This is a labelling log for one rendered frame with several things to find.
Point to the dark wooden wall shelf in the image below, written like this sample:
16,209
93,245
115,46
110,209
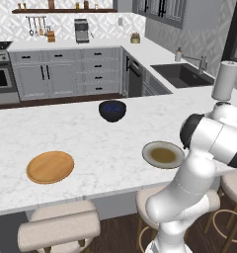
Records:
64,11

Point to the silver tap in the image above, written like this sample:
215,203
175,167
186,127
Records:
201,64

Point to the white paper towel roll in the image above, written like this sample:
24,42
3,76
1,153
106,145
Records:
225,80

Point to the grey cupboard beside sink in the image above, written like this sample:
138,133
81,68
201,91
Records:
153,86

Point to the beige upholstered stool with backrest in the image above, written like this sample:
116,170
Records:
59,227

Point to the dark blue bowl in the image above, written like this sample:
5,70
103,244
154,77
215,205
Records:
112,111

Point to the small white bottle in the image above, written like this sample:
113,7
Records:
96,6

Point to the wooden knife block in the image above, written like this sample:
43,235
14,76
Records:
51,36

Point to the silver stove with oven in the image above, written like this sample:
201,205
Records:
2,79

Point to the grey base cupboard run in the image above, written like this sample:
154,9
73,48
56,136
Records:
64,74

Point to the small orange bottle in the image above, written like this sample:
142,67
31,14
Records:
19,6
24,6

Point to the hanging wooden spatula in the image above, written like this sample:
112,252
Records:
40,29

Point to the small yellow bottle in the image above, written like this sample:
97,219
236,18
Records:
77,5

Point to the hanging metal ladle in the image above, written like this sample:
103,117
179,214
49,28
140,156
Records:
31,30

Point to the white soap dispenser bottle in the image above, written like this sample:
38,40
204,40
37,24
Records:
178,55

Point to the hanging metal spoon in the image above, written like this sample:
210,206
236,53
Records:
36,29

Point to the brown jar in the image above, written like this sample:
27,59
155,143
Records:
51,4

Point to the grey plate with brown centre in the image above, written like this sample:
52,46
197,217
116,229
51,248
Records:
162,155

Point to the white wall socket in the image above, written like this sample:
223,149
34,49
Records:
120,21

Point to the dark sink basin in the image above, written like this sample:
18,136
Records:
182,75

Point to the black dishwasher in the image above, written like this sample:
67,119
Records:
134,77

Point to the small brown bottle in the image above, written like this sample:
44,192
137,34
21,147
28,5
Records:
86,4

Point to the grey glass-fronted wall cabinet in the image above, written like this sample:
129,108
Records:
161,11

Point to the dark framed window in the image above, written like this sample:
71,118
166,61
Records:
235,31

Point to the potted plant in yellow pot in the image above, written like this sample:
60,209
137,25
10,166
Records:
135,39

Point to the metal tool rail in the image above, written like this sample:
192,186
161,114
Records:
36,16

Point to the beige round bar stool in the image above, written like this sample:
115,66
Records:
146,201
234,187

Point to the round wooden plate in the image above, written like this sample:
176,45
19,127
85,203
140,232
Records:
50,167

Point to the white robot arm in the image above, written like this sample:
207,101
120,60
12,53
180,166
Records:
193,184

